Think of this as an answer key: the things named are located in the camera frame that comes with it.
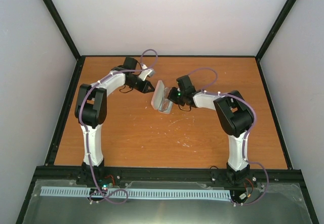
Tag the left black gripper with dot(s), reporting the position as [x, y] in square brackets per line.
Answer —
[144, 88]

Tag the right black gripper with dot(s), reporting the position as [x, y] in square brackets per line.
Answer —
[171, 96]

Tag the brown transparent sunglasses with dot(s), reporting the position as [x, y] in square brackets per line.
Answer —
[166, 104]

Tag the pink glasses case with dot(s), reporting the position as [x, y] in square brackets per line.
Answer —
[157, 95]

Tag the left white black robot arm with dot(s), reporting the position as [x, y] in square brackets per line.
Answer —
[91, 107]

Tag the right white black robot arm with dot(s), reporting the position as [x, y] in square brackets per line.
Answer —
[236, 118]

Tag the clear plastic sheet cover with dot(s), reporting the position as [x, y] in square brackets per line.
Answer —
[273, 203]

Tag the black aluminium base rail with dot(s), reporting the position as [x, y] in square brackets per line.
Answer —
[129, 174]

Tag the left black frame post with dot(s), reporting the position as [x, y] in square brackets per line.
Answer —
[62, 28]

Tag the black frame post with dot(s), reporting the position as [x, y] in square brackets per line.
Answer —
[288, 5]
[62, 28]

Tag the light blue slotted cable duct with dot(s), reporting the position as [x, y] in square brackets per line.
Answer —
[139, 194]

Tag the right black frame post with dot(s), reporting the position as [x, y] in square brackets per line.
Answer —
[288, 5]

